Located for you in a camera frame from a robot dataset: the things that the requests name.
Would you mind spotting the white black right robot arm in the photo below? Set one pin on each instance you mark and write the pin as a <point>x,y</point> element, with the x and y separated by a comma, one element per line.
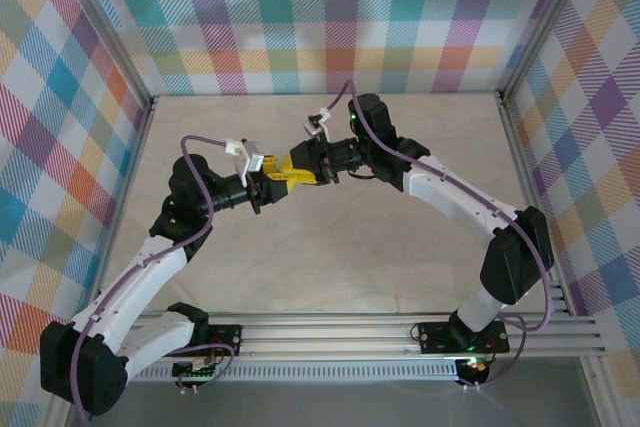
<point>450,197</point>

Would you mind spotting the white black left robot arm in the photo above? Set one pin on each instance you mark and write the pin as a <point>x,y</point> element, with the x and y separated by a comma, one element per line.
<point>140,282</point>

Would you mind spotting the colourful plaid cloth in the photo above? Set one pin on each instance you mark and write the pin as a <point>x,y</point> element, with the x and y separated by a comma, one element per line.
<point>45,147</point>
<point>320,22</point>
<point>600,122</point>

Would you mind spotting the green circuit board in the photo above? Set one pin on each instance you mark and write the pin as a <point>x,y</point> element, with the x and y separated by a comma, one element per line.
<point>192,371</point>

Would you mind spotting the black controller board with lights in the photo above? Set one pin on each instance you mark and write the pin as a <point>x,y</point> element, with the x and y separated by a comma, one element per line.
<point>475,369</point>

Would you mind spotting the aluminium frame side rail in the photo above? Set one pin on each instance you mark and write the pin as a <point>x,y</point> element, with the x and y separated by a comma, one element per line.
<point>535,187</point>
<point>107,247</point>

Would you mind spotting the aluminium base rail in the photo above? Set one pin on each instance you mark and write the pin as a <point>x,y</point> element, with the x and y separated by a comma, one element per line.
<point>330,334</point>

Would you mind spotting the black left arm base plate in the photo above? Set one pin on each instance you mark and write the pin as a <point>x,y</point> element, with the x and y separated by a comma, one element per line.
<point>225,339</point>

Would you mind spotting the aluminium frame post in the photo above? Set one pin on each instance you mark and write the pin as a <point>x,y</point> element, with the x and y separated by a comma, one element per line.
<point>547,22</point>
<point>102,27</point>

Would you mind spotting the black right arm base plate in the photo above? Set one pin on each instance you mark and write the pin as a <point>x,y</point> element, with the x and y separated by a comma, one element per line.
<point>437,339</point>

